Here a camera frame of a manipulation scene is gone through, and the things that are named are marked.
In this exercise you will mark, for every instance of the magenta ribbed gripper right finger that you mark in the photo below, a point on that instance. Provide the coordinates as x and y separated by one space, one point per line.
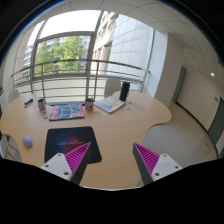
153 166

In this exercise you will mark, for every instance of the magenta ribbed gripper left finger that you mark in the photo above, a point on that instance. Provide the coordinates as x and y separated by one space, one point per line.
70 166

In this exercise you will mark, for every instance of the black galaxy print mouse pad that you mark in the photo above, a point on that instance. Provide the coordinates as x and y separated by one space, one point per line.
63 140

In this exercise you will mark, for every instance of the lilac computer mouse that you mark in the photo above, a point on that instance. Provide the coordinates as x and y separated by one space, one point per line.
27 141

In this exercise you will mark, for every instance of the red magazine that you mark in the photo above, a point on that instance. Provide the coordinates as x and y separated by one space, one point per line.
66 112

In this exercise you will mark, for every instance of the white red mug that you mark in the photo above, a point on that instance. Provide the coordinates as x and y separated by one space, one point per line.
89 104

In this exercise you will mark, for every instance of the patterned mug left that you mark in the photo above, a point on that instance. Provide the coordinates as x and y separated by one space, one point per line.
41 104

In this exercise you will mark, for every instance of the dark blue small box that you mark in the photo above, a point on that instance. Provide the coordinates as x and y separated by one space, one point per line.
28 102

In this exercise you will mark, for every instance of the black cylindrical bottle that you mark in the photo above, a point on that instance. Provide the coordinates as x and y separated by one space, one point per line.
124 91

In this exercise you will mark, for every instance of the metal balcony railing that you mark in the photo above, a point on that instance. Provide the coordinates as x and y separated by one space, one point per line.
62 81

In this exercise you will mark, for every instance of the white chair behind table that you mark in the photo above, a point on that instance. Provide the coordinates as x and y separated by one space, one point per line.
112 85

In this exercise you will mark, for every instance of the white chair left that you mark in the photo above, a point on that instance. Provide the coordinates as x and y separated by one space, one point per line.
13 95

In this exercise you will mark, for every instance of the green door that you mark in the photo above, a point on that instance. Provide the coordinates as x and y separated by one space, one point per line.
179 84

